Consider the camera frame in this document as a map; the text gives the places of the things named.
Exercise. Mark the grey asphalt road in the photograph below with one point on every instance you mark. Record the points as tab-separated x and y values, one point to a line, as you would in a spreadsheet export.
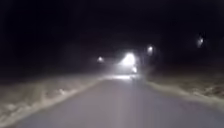
116	106

